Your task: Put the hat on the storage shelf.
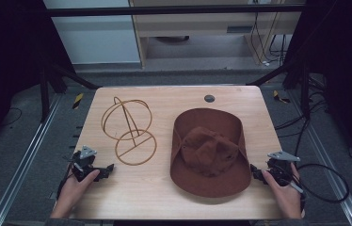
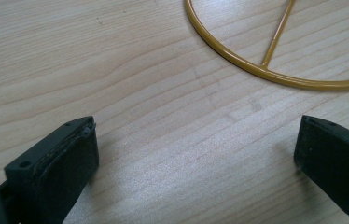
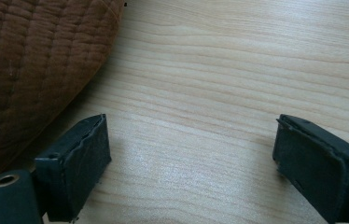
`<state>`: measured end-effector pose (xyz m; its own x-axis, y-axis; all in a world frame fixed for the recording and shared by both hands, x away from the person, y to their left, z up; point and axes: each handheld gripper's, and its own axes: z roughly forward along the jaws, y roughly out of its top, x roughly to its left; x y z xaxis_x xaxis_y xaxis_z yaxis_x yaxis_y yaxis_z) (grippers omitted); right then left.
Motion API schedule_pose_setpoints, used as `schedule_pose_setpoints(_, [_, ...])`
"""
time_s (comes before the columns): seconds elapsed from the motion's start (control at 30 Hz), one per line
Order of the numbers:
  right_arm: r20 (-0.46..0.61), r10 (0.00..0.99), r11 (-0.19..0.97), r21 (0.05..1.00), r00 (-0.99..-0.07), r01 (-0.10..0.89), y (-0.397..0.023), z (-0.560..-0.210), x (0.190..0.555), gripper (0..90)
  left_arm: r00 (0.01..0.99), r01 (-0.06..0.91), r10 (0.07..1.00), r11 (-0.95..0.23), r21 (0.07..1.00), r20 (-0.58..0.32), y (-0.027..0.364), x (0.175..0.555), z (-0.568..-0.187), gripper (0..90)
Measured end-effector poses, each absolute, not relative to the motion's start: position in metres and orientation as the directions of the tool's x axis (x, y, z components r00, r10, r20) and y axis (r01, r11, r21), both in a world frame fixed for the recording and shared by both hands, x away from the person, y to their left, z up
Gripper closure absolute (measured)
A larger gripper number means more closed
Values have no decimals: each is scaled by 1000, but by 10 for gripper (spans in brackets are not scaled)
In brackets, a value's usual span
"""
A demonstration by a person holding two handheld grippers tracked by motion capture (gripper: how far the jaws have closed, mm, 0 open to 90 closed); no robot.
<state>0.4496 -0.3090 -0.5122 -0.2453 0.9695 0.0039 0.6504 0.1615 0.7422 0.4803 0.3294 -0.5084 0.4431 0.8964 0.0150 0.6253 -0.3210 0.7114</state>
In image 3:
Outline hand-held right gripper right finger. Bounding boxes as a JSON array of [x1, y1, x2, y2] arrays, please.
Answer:
[[272, 114, 349, 224]]

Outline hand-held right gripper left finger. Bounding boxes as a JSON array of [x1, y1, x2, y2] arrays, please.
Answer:
[[34, 113, 113, 223]]

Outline brown quilted cloth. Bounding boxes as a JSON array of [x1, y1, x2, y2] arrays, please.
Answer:
[[0, 0, 126, 188]]

